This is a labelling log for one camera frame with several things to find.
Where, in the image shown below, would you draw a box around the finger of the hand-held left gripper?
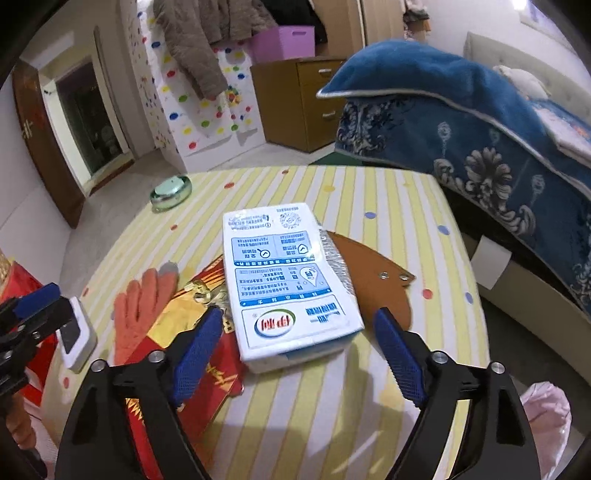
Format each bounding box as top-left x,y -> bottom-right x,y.
14,298 -> 77,356
11,283 -> 63,319

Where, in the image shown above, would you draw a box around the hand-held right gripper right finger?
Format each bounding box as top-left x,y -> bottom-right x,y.
373,308 -> 541,480

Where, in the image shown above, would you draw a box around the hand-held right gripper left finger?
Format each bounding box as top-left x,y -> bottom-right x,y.
54,305 -> 225,480

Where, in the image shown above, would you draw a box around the white blue milk carton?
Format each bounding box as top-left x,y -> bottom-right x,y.
222,202 -> 365,374

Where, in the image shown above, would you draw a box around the pink trash bag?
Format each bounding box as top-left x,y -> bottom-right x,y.
519,381 -> 573,480

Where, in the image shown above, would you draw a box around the person's left hand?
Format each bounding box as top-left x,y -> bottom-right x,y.
11,394 -> 38,450

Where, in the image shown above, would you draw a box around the red plastic stool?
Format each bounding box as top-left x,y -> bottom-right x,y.
0,263 -> 61,407

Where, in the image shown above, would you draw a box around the red gold paper packet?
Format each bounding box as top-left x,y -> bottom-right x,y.
124,256 -> 245,444

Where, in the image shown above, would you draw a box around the white digital timer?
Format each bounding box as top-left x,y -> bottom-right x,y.
58,296 -> 99,374

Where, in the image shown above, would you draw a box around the orange knit glove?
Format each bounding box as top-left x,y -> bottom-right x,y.
113,261 -> 181,370

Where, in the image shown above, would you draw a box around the striped tablecloth table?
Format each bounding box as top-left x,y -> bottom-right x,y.
41,164 -> 490,480

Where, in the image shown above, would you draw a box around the brown leather piece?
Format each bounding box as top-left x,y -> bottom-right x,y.
323,228 -> 416,333

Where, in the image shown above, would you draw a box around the clear plastic wrapper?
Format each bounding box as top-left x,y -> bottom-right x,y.
318,228 -> 356,296

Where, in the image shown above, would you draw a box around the white paper tag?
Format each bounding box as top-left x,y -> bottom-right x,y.
471,235 -> 512,291

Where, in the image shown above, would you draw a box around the brown wooden door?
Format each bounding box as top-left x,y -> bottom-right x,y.
11,62 -> 86,229

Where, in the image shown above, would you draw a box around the round green metal tin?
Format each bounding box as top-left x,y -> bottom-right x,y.
150,175 -> 192,213

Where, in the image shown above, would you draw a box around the green floor mat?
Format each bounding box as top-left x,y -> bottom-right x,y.
309,152 -> 365,168

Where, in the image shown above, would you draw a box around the white polka dot cabinet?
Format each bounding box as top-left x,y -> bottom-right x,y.
120,0 -> 266,171

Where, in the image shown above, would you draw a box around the wooden drawer cabinet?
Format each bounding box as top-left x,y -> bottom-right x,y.
249,56 -> 349,154

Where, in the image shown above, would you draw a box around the folded checked cloth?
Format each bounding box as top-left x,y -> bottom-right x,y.
536,108 -> 591,160

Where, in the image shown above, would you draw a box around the brown quilted jacket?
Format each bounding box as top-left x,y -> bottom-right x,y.
152,0 -> 278,101

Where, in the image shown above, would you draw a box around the white pillow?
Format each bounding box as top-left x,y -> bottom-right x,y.
493,65 -> 552,99

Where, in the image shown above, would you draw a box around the purple plastic basket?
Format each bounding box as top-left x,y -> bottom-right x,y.
250,25 -> 317,63

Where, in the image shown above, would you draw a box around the wooden wardrobe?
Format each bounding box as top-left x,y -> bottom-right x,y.
314,0 -> 430,58

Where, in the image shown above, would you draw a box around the hanging clothes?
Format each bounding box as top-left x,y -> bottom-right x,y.
402,0 -> 432,33

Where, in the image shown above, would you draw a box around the black jacket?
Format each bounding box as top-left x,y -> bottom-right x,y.
263,0 -> 324,44

